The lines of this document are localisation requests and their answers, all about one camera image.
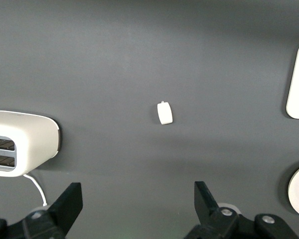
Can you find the white two-slot toaster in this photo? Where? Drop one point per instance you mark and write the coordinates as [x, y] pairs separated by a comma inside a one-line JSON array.
[[27, 134]]

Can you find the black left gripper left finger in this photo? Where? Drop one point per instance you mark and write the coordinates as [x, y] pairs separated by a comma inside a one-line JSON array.
[[64, 206]]

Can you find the white steamed bun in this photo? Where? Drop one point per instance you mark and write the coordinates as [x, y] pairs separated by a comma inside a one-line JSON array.
[[165, 113]]

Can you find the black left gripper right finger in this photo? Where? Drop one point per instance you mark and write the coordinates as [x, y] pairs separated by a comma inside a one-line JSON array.
[[206, 206]]

